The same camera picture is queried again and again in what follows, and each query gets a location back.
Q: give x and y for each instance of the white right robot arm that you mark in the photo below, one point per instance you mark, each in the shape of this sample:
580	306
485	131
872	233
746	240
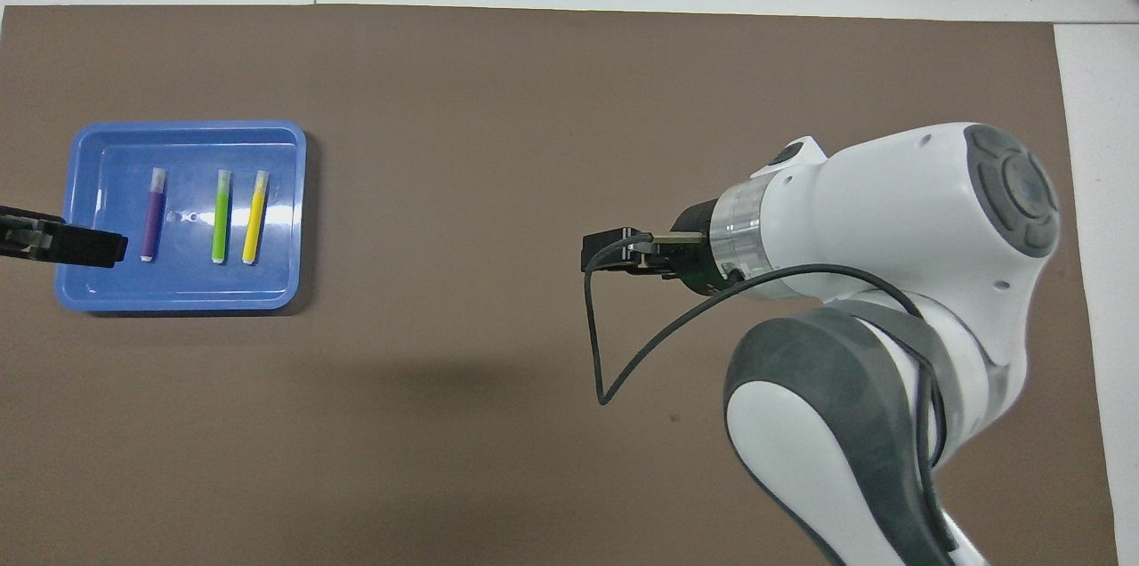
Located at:
890	201

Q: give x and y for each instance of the green highlighter pen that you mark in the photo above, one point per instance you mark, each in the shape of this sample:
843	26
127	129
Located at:
220	223

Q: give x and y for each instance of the brown table mat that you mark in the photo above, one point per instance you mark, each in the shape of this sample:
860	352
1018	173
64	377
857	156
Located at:
445	148

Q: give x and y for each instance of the blue plastic tray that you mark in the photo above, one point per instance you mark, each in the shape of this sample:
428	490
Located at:
187	281

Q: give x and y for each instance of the purple highlighter pen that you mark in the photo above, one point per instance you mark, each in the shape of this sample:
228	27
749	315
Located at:
153	219

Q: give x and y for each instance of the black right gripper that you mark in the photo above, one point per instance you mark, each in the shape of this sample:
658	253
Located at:
694	268

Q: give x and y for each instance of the yellow highlighter pen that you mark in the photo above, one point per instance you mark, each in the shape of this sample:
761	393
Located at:
254	223

